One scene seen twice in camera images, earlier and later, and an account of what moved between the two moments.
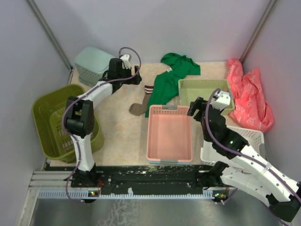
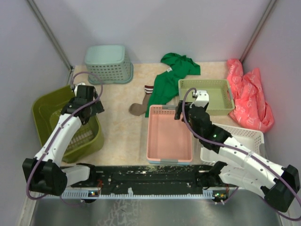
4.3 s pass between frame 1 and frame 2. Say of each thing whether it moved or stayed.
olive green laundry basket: stayed
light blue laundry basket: moved
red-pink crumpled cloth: stayed
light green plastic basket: stayed
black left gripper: moved
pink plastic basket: stayed
